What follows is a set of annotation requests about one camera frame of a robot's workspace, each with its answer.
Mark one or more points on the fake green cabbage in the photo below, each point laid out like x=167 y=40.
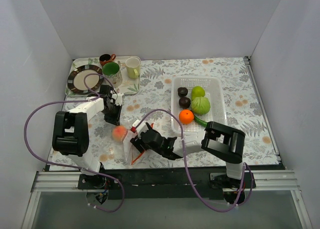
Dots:
x=200 y=105

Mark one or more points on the fake dark purple plum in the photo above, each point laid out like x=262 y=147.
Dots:
x=182 y=92

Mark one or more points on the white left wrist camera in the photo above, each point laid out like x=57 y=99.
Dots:
x=118 y=99

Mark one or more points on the floral tablecloth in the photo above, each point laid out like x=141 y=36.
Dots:
x=152 y=98

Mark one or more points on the small brown orange cup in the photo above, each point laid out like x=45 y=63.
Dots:
x=106 y=58

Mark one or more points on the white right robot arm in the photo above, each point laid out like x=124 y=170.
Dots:
x=222 y=141

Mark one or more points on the green floral mug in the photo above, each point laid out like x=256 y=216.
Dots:
x=112 y=71

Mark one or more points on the brown striped plate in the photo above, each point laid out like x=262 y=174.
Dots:
x=75 y=81

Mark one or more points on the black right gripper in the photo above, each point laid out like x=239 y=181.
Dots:
x=139 y=141

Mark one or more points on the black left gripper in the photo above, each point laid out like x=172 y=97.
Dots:
x=112 y=113

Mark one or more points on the pale yellow mug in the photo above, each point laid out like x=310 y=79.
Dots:
x=133 y=66

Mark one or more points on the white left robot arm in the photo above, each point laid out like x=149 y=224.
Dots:
x=71 y=128

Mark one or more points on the fake red peach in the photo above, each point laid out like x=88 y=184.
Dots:
x=119 y=133

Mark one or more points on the fake orange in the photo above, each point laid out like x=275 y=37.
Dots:
x=186 y=117

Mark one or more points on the fake green cucumber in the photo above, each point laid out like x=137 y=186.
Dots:
x=200 y=122

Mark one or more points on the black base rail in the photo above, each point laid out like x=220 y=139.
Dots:
x=160 y=183

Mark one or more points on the clear zip top bag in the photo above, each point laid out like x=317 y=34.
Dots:
x=122 y=144

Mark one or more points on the fake green lime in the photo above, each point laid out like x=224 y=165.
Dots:
x=197 y=91

